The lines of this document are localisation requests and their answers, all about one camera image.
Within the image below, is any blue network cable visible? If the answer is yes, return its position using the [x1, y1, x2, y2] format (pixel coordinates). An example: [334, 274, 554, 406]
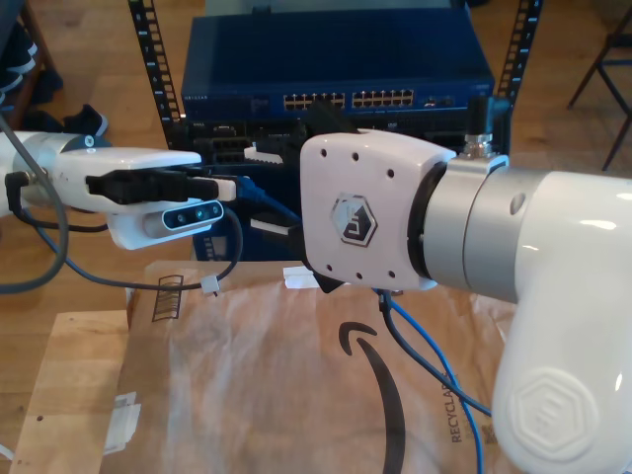
[235, 175, 495, 474]

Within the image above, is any black rack server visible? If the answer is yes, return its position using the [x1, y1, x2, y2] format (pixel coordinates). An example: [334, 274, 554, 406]
[185, 117, 495, 167]

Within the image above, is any dark sneaker white sole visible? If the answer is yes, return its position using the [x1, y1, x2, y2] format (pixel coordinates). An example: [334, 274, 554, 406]
[62, 102, 110, 142]
[17, 109, 65, 134]
[0, 68, 25, 95]
[0, 22, 40, 75]

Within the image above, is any black shoe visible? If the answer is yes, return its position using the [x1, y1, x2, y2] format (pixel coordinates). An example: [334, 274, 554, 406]
[29, 68, 65, 106]

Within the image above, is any brown packing paper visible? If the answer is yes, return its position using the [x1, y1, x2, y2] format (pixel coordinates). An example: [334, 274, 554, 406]
[98, 259, 524, 474]

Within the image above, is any grey flat panel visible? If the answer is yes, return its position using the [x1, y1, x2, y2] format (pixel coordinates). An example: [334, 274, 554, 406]
[204, 0, 468, 19]

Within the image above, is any dark metal chair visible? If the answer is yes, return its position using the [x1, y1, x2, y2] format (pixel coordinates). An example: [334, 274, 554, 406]
[566, 4, 632, 173]

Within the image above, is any black server rack frame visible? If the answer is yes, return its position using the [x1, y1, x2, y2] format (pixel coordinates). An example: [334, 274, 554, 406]
[126, 0, 544, 159]

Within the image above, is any blue network switch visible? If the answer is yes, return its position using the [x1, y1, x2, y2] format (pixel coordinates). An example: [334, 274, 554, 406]
[180, 9, 497, 119]

